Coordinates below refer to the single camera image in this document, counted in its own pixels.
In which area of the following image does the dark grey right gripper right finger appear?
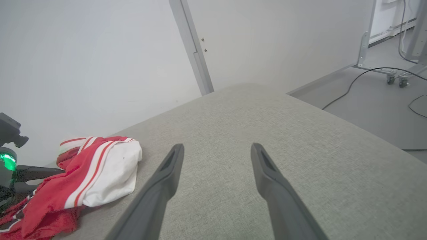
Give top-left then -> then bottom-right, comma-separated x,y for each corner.
251,143 -> 329,240

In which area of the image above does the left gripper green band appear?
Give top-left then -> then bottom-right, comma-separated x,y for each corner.
0,147 -> 66,214

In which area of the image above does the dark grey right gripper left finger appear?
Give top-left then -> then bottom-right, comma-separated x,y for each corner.
105,144 -> 185,240

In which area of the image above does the red and white garment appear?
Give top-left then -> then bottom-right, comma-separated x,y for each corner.
0,135 -> 143,240

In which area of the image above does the grey fabric sofa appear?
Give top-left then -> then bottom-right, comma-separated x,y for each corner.
52,83 -> 427,240

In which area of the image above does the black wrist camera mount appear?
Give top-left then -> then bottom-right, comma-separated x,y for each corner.
0,113 -> 29,149

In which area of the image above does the long black floor cable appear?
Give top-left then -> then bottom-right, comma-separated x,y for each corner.
322,67 -> 427,110

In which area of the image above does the grey metal wall post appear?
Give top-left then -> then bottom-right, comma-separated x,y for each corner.
168,0 -> 215,96

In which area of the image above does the black looped floor cable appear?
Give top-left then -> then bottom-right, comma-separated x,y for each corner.
408,95 -> 427,119

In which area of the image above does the grey metal wheeled frame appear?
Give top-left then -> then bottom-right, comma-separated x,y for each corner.
353,0 -> 427,76

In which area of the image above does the black hanging cable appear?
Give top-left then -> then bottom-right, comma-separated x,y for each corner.
398,0 -> 419,64

